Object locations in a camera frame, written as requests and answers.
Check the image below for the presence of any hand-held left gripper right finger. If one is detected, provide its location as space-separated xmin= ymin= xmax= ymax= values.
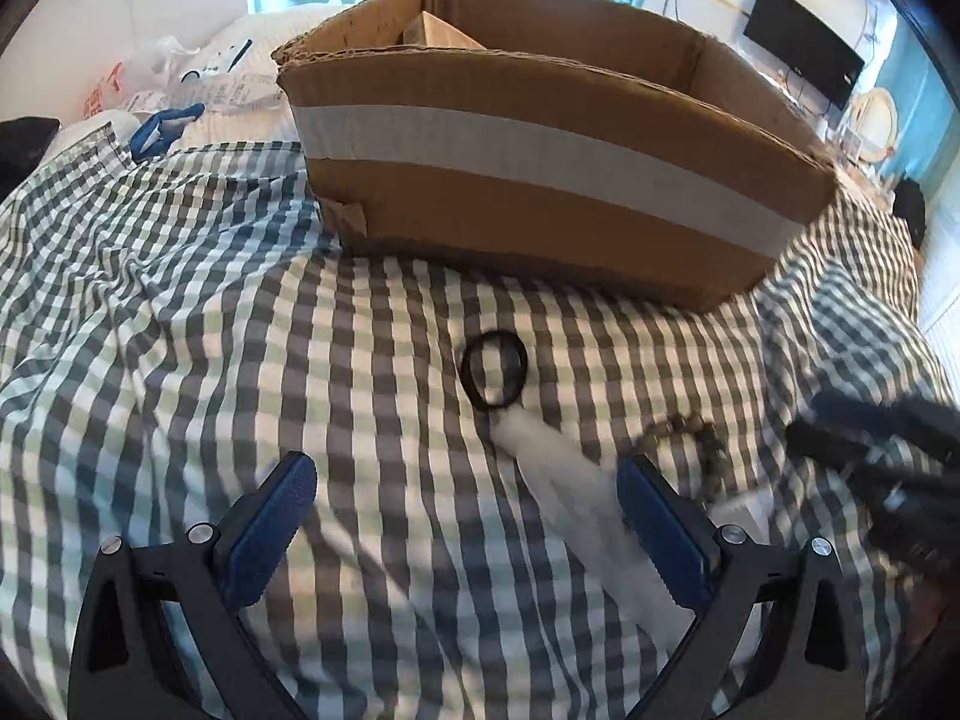
xmin=615 ymin=454 xmax=871 ymax=720

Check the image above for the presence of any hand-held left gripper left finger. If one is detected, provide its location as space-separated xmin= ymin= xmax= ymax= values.
xmin=67 ymin=451 xmax=320 ymax=720

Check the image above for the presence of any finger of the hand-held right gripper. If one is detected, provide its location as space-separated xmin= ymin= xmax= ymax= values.
xmin=784 ymin=420 xmax=908 ymax=473
xmin=814 ymin=390 xmax=960 ymax=458

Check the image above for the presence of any brown cardboard box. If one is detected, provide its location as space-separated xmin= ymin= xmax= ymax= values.
xmin=270 ymin=0 xmax=839 ymax=314

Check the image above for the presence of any checkered blanket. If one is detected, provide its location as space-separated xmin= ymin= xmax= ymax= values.
xmin=0 ymin=120 xmax=960 ymax=720

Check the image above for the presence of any dark rounded object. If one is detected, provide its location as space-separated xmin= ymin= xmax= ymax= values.
xmin=892 ymin=180 xmax=929 ymax=248

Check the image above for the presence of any white oval mirror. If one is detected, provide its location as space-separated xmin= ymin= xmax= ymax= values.
xmin=847 ymin=86 xmax=901 ymax=166

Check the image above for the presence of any white cloth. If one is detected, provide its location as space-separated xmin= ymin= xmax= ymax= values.
xmin=56 ymin=109 xmax=136 ymax=158

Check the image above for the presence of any black cloth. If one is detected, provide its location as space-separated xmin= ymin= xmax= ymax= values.
xmin=0 ymin=116 xmax=61 ymax=173

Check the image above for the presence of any white and red plastic bag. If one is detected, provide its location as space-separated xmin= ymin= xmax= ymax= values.
xmin=79 ymin=36 xmax=203 ymax=121

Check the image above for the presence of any brown bead bracelet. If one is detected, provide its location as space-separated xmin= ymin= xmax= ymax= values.
xmin=634 ymin=416 xmax=728 ymax=503

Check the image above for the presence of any black hair tie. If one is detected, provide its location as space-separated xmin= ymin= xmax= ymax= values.
xmin=460 ymin=330 xmax=530 ymax=412

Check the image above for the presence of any black wall television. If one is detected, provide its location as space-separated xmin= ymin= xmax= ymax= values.
xmin=742 ymin=0 xmax=867 ymax=110

